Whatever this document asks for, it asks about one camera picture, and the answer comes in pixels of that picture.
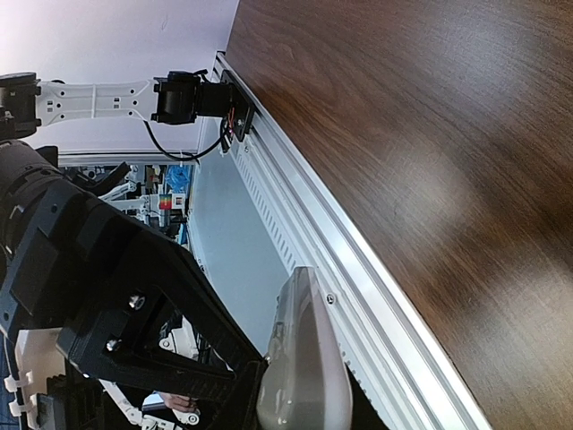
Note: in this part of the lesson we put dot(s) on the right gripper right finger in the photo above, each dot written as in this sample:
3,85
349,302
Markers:
364,417

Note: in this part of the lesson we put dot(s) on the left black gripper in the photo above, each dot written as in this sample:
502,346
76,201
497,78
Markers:
156,325

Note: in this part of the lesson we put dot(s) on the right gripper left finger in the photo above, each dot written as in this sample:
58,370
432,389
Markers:
239,410

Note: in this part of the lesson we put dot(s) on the white remote control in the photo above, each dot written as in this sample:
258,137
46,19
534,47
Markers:
306,385

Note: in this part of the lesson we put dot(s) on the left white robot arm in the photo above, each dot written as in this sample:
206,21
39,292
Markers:
28,103

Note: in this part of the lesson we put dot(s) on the aluminium front rail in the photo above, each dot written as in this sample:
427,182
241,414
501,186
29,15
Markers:
417,385

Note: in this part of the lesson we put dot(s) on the white slotted cable duct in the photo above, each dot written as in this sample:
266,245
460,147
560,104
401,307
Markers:
303,234

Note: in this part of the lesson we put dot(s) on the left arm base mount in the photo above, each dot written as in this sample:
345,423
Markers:
242,107

